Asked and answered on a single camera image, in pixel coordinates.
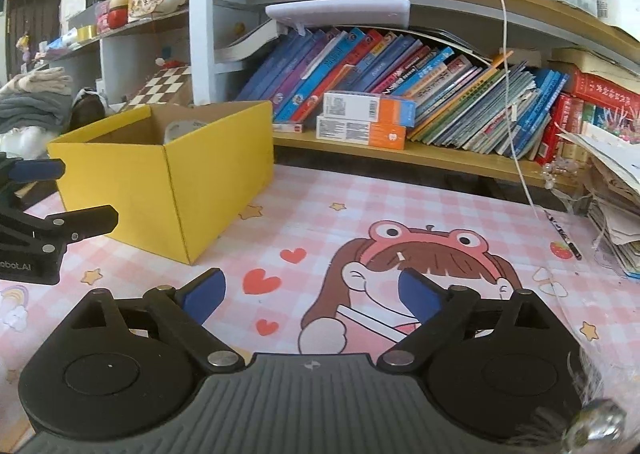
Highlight clear tape roll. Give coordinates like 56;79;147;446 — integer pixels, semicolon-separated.
163;119;206;144

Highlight folded grey blanket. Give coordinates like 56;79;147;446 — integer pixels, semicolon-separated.
0;68;73;135

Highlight yellow cardboard box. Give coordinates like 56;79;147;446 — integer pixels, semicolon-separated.
48;101;273;265

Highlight pink checkered desk mat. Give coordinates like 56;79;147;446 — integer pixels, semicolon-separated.
1;166;639;449

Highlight black pen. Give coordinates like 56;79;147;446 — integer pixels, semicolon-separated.
544;211;582;260

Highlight brown white chessboard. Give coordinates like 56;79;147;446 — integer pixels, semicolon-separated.
124;66;193;110

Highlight lower orange white box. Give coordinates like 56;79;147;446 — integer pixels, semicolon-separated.
316;115;406;150

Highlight orange white box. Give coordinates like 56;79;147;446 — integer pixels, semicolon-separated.
316;115;406;150
322;92;416;128

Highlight red round doll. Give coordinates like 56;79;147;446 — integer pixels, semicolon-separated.
107;0;128;30

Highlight upper orange white box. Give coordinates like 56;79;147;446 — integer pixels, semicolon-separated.
322;92;416;128

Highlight stack of papers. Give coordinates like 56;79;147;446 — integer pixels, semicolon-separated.
558;123;639;281

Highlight red thick dictionary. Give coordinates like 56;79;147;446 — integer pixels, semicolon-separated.
563;66;639;111

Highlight white lamp head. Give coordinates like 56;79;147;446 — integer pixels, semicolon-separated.
265;0;411;33

